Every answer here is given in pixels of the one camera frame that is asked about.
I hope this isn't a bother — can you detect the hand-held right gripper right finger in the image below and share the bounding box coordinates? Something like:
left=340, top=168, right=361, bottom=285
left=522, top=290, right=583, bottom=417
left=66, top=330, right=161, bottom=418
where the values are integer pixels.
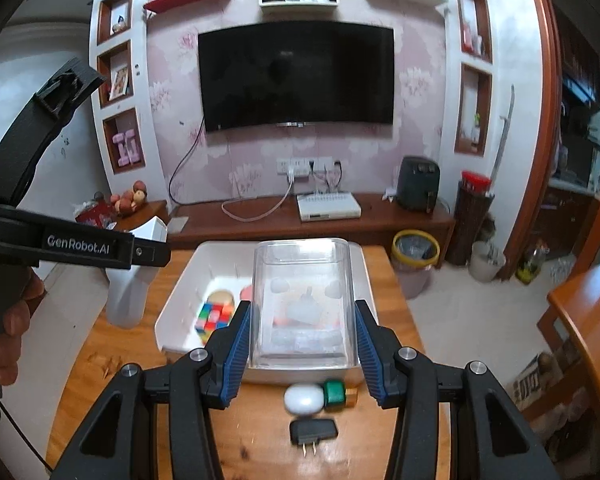
left=354, top=299, right=556, bottom=480

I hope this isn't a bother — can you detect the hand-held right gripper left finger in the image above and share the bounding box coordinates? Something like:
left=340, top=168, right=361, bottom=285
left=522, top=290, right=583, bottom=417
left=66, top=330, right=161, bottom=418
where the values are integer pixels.
left=45, top=300, right=253, bottom=480

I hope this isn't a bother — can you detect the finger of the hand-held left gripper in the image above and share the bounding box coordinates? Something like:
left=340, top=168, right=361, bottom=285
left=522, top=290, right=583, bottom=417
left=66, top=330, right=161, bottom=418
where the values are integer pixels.
left=130, top=239, right=172, bottom=269

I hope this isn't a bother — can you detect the white plastic holder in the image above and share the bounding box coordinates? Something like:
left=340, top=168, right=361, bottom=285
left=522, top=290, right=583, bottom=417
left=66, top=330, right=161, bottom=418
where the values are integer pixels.
left=105, top=215, right=169, bottom=331

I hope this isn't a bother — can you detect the white plastic storage tray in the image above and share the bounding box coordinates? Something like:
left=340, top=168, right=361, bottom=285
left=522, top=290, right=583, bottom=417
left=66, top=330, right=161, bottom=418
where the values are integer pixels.
left=155, top=240, right=381, bottom=386

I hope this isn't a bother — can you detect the white charger adapter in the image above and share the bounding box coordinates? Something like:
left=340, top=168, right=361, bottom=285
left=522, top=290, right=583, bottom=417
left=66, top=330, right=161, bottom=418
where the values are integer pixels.
left=285, top=287, right=326, bottom=327

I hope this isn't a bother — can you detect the clear plastic container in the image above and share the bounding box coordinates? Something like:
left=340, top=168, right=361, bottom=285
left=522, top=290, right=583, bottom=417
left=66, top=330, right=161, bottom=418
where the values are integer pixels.
left=250, top=240, right=360, bottom=370

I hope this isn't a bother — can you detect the person's left hand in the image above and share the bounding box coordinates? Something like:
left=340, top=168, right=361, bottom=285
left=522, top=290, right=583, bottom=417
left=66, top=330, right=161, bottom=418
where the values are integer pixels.
left=0, top=265, right=47, bottom=387

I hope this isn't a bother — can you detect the multicolour puzzle cube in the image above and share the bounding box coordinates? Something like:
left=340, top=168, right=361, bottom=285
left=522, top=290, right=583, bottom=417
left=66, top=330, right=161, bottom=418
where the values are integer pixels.
left=194, top=300, right=238, bottom=346

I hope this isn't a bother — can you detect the small wooden side cabinet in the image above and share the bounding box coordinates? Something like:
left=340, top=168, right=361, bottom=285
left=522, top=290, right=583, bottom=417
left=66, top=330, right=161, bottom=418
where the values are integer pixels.
left=112, top=200, right=169, bottom=232

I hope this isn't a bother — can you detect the green cap gold bottle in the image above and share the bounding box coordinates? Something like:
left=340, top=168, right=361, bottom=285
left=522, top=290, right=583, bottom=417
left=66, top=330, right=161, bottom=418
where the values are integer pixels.
left=324, top=380, right=361, bottom=411

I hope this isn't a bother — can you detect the pile of peaches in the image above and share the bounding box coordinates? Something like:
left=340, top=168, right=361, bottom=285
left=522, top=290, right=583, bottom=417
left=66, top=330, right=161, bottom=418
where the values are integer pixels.
left=111, top=180, right=148, bottom=216

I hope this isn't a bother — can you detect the red tissue box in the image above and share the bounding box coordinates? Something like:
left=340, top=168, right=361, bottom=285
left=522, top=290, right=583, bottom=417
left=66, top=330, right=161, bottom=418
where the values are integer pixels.
left=75, top=202, right=118, bottom=231

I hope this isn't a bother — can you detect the white oval case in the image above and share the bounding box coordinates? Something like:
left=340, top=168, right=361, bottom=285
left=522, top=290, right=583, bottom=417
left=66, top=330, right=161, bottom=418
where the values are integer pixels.
left=284, top=383, right=327, bottom=416

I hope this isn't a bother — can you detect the yellow rim waste bin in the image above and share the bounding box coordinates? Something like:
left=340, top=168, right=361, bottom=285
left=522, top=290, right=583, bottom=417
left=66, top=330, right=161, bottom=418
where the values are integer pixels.
left=391, top=230, right=441, bottom=300

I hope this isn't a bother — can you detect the black charger adapter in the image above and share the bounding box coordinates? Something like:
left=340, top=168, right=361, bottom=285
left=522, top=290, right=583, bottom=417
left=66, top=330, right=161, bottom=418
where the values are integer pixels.
left=289, top=419, right=340, bottom=457

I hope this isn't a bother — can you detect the long wooden television cabinet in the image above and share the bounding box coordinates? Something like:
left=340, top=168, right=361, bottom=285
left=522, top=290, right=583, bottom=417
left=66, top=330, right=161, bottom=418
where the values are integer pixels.
left=167, top=192, right=456, bottom=266

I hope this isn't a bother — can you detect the white plastic bucket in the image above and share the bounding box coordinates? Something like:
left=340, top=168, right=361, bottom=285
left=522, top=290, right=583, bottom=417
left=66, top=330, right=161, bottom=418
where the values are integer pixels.
left=468, top=240, right=507, bottom=281

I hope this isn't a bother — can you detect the white set-top box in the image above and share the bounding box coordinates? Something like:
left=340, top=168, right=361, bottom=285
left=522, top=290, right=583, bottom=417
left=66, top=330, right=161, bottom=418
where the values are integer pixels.
left=296, top=192, right=362, bottom=222

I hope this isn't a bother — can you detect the brown printed carton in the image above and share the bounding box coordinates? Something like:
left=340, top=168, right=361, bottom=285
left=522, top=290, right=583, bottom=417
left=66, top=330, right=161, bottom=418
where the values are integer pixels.
left=512, top=352, right=563, bottom=401

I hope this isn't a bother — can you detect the dark cylinder with red lid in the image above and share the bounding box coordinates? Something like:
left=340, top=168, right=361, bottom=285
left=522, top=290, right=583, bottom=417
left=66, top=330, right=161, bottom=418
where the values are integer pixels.
left=450, top=171, right=496, bottom=267

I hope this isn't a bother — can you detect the black air fryer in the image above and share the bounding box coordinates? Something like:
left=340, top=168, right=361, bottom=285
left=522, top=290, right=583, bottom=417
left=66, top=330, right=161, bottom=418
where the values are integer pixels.
left=396, top=156, right=441, bottom=212

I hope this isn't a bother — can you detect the yellow oil bottle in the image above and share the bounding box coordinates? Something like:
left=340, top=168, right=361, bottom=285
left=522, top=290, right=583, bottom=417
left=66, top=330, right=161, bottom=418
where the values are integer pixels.
left=516, top=240, right=548, bottom=285

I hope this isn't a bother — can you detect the wooden chair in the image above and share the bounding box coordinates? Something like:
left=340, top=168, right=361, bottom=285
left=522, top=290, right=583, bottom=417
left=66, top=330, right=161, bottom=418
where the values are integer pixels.
left=537, top=257, right=600, bottom=480

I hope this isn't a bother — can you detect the black flat television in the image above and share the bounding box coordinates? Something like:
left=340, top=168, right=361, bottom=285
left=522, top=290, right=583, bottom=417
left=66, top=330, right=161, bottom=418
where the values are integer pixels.
left=197, top=22, right=396, bottom=133

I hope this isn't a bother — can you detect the grey curved sword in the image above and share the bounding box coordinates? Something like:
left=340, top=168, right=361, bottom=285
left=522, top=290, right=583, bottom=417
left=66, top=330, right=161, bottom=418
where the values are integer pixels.
left=489, top=85, right=516, bottom=181

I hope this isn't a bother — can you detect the black television cable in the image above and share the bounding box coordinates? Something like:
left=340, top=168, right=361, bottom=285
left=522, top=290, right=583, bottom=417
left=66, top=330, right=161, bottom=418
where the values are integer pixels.
left=169, top=115, right=206, bottom=206

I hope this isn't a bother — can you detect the white cable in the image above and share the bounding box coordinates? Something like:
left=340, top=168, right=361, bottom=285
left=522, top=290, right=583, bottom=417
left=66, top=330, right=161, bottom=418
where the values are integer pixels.
left=222, top=172, right=296, bottom=222

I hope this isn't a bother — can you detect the picture frame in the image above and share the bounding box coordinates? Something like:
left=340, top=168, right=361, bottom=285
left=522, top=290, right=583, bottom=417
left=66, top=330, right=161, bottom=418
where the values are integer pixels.
left=109, top=65, right=131, bottom=100

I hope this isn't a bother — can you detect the white wall outlet row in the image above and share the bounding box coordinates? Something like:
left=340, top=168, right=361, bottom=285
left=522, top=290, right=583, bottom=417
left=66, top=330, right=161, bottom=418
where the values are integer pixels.
left=276, top=157, right=342, bottom=176

